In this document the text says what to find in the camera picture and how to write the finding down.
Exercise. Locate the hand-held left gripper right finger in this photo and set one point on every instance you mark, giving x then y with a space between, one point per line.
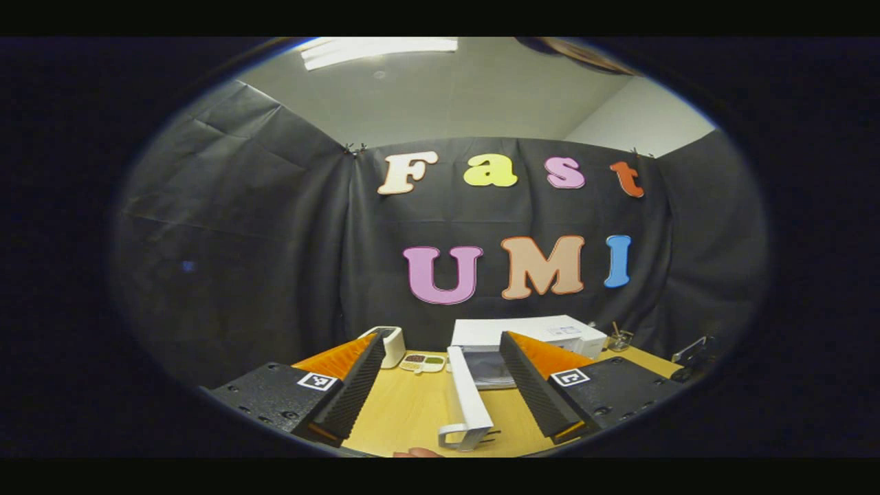
529 392

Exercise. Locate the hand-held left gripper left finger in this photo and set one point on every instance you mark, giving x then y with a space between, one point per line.
357 392

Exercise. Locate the white microwave oven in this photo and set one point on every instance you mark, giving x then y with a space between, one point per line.
522 328

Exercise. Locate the small white toaster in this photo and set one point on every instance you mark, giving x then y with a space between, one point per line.
394 347

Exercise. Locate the white compartment tray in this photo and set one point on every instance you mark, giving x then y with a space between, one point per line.
423 363

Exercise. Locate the clear glass holder with sticks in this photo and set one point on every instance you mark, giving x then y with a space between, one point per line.
621 340

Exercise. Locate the black backdrop cloth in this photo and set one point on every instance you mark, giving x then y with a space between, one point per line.
240 240

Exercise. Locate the brown blurred object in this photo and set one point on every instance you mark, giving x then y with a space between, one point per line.
584 55

